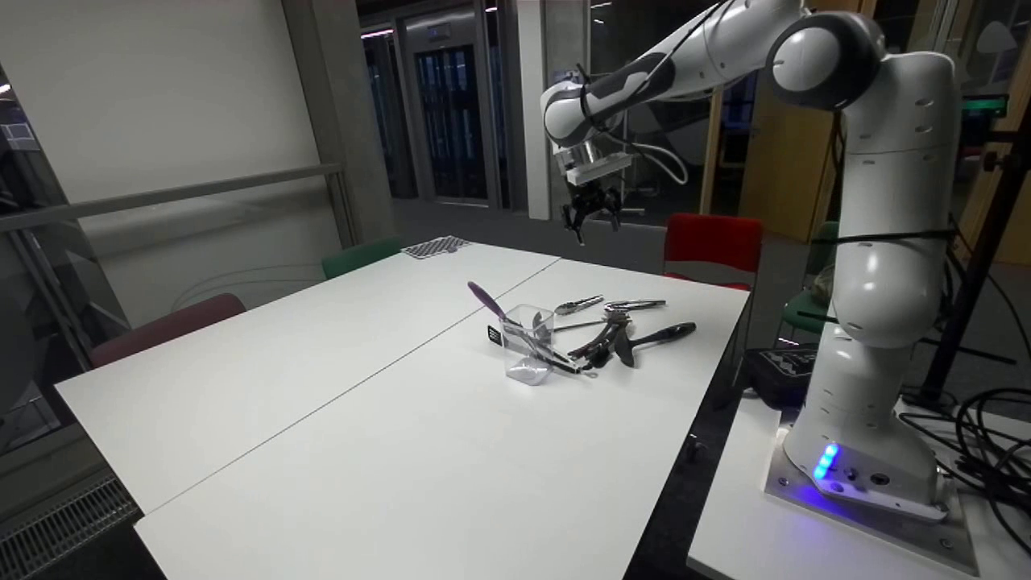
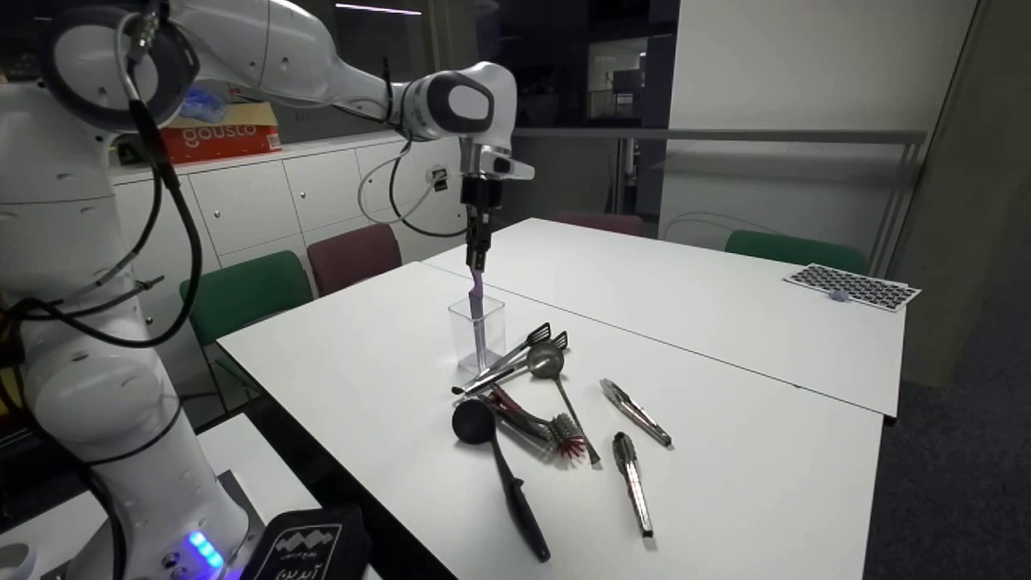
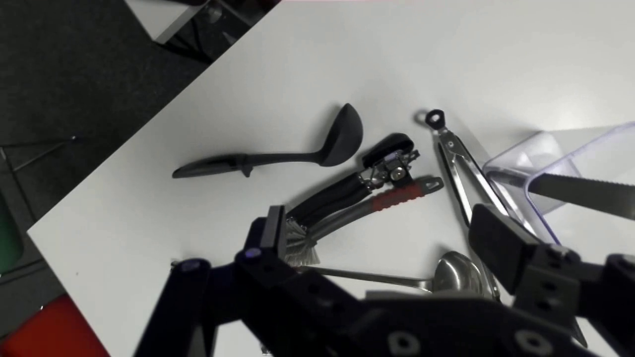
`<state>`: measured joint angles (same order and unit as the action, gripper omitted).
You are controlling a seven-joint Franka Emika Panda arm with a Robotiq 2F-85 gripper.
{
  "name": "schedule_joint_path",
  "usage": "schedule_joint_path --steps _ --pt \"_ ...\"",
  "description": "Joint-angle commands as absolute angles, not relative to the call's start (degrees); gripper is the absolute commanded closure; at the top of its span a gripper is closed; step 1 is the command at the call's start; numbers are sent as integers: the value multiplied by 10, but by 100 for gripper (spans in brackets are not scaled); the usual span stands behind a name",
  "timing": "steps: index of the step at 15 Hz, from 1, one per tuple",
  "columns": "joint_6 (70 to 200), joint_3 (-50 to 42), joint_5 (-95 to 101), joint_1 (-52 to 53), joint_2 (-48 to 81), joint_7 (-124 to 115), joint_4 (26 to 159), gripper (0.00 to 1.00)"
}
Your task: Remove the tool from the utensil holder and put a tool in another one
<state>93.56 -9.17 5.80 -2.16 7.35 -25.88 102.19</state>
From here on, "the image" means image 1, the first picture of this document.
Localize dark red chair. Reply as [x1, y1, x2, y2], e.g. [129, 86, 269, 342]
[87, 292, 252, 370]

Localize bright red chair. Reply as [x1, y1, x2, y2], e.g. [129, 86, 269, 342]
[661, 209, 767, 293]

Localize grey floor vent grille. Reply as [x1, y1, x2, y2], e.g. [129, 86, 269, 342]
[0, 472, 141, 580]

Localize black ladle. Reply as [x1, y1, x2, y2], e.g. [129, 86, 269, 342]
[578, 318, 702, 370]

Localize black camera stand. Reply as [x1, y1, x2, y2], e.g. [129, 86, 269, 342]
[911, 101, 1031, 417]

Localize steel tongs with black grip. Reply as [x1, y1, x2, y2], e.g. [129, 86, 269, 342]
[602, 297, 672, 318]

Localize grey metal handrail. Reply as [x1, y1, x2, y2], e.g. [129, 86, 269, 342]
[0, 157, 348, 239]

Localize black control box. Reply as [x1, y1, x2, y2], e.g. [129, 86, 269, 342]
[741, 342, 825, 414]

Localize small steel tongs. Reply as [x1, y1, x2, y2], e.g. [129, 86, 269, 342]
[554, 293, 610, 318]

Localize green chair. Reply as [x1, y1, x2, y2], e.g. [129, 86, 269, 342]
[320, 235, 405, 285]

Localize black can opener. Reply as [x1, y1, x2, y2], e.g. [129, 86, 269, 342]
[595, 323, 647, 370]

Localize upright silver utensil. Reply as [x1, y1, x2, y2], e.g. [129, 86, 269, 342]
[464, 279, 541, 353]

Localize black cable bundle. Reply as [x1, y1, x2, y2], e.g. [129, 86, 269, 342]
[899, 385, 1031, 560]

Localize grey robot mounting plate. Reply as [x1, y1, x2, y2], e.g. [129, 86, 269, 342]
[765, 424, 984, 576]

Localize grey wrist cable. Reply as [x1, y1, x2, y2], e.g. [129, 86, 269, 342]
[615, 132, 693, 192]

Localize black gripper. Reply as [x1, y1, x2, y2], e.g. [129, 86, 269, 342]
[565, 182, 627, 239]

